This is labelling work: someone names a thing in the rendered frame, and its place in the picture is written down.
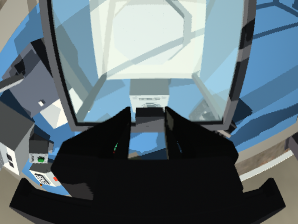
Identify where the blue bench mat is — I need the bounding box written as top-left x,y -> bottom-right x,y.
0,0 -> 298,163

